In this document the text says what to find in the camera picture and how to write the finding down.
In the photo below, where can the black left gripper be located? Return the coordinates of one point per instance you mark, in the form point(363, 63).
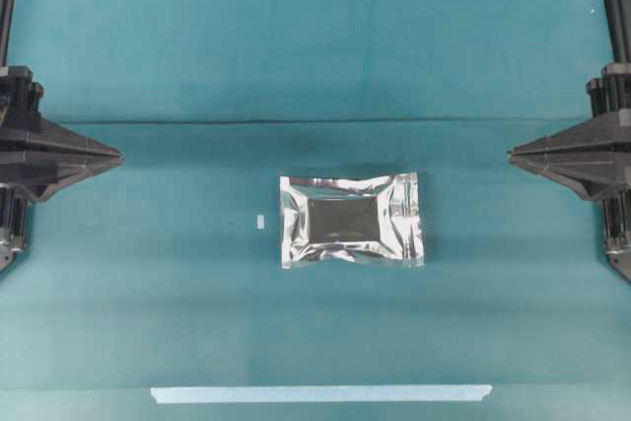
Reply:
point(26, 136)

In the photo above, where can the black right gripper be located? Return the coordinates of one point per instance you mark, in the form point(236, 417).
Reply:
point(605, 137)

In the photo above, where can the silver zip bag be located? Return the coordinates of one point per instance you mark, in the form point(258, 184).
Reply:
point(375, 221)

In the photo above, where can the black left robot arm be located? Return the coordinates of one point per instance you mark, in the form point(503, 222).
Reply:
point(43, 169)

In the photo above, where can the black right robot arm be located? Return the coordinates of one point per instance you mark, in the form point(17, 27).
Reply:
point(618, 20)

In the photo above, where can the teal table cloth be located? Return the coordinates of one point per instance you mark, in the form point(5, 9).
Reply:
point(156, 275)

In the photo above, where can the long blue tape strip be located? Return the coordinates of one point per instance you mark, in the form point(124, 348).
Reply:
point(325, 394)

